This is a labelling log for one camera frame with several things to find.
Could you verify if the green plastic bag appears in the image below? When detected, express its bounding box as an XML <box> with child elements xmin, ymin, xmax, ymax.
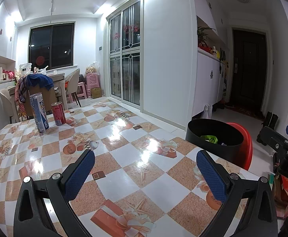
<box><xmin>200</xmin><ymin>135</ymin><xmax>218</xmax><ymax>144</ymax></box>

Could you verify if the dark entrance door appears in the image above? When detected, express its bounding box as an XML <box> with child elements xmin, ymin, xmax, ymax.
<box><xmin>229</xmin><ymin>28</ymin><xmax>268</xmax><ymax>115</ymax></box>

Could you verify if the chair with draped clothes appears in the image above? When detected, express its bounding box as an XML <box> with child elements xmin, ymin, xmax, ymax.
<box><xmin>8</xmin><ymin>72</ymin><xmax>67</xmax><ymax>109</ymax></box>

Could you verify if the red drink can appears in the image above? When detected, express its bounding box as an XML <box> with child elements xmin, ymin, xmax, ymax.
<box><xmin>51</xmin><ymin>102</ymin><xmax>67</xmax><ymax>126</ymax></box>

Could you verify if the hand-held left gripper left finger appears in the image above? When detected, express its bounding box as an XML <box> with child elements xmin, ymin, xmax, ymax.
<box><xmin>13</xmin><ymin>149</ymin><xmax>96</xmax><ymax>237</ymax></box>

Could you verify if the beige armless chair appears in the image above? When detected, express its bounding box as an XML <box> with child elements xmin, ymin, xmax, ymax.
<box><xmin>0</xmin><ymin>89</ymin><xmax>17</xmax><ymax>124</ymax></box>

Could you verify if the clear bag of snacks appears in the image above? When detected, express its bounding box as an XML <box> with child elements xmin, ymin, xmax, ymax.
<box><xmin>85</xmin><ymin>63</ymin><xmax>100</xmax><ymax>75</ymax></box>

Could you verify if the yellow black cartoon decoration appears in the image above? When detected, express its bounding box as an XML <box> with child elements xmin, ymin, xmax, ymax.
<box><xmin>219</xmin><ymin>48</ymin><xmax>230</xmax><ymax>92</ymax></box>

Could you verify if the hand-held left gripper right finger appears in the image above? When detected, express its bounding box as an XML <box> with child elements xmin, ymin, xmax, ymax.
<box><xmin>196</xmin><ymin>149</ymin><xmax>279</xmax><ymax>237</ymax></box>

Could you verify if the red plastic stool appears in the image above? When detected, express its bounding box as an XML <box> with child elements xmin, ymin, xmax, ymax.
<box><xmin>227</xmin><ymin>123</ymin><xmax>253</xmax><ymax>171</ymax></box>

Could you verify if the pink plastic stool stack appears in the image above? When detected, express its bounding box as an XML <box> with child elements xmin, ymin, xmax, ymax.
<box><xmin>86</xmin><ymin>73</ymin><xmax>100</xmax><ymax>98</ymax></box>

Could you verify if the tall blue white can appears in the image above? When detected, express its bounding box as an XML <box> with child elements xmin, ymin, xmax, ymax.
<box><xmin>30</xmin><ymin>93</ymin><xmax>50</xmax><ymax>133</ymax></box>

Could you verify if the white shoe cabinet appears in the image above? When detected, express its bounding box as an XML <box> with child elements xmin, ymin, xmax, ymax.
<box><xmin>197</xmin><ymin>47</ymin><xmax>227</xmax><ymax>116</ymax></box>

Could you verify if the red ornament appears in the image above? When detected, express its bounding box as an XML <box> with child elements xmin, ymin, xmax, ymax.
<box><xmin>199</xmin><ymin>42</ymin><xmax>212</xmax><ymax>53</ymax></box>

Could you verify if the dark red doormat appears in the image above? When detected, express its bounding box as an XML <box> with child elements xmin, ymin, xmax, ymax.
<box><xmin>227</xmin><ymin>104</ymin><xmax>264</xmax><ymax>121</ymax></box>

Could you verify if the white plastic bag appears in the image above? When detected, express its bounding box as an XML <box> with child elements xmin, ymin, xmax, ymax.
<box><xmin>200</xmin><ymin>104</ymin><xmax>212</xmax><ymax>119</ymax></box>

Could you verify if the plaid cloth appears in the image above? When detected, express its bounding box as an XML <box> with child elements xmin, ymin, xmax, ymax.
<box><xmin>15</xmin><ymin>77</ymin><xmax>29</xmax><ymax>103</ymax></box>

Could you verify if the dark framed window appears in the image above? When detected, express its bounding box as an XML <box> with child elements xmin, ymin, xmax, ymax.
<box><xmin>28</xmin><ymin>22</ymin><xmax>75</xmax><ymax>71</ymax></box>

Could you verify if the brown backed chair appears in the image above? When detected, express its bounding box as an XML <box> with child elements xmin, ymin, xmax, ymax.
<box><xmin>18</xmin><ymin>85</ymin><xmax>60</xmax><ymax>120</ymax></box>

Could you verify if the pink low stool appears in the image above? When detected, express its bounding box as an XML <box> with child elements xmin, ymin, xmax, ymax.
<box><xmin>77</xmin><ymin>82</ymin><xmax>87</xmax><ymax>100</ymax></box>

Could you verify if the black trash bin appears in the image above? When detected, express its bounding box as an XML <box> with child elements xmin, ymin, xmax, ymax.
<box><xmin>185</xmin><ymin>119</ymin><xmax>244</xmax><ymax>165</ymax></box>

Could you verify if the beige curved back chair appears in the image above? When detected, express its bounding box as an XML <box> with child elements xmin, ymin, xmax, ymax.
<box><xmin>66</xmin><ymin>68</ymin><xmax>81</xmax><ymax>106</ymax></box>

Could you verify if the sliding glass door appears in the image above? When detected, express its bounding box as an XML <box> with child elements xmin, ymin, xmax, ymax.
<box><xmin>106</xmin><ymin>0</ymin><xmax>144</xmax><ymax>111</ymax></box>

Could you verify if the green potted plant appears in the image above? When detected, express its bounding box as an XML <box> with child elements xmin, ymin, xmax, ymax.
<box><xmin>197</xmin><ymin>26</ymin><xmax>216</xmax><ymax>47</ymax></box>

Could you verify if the white printed shopping bag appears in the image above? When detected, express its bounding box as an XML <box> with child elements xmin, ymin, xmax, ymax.
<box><xmin>19</xmin><ymin>63</ymin><xmax>32</xmax><ymax>76</ymax></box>

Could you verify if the blue cloth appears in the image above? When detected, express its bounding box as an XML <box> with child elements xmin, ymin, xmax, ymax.
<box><xmin>25</xmin><ymin>74</ymin><xmax>54</xmax><ymax>90</ymax></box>

